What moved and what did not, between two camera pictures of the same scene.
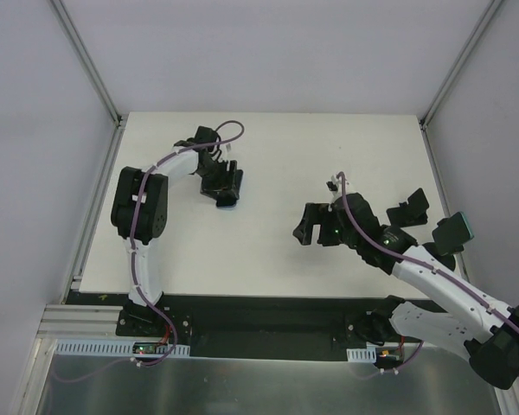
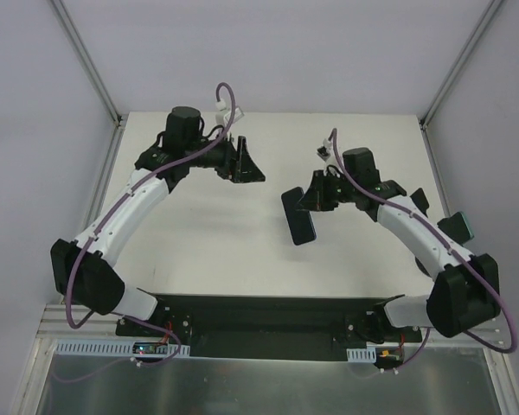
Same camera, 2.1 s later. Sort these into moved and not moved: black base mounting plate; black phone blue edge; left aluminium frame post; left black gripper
Moved: left black gripper
Not moved: black phone blue edge; left aluminium frame post; black base mounting plate
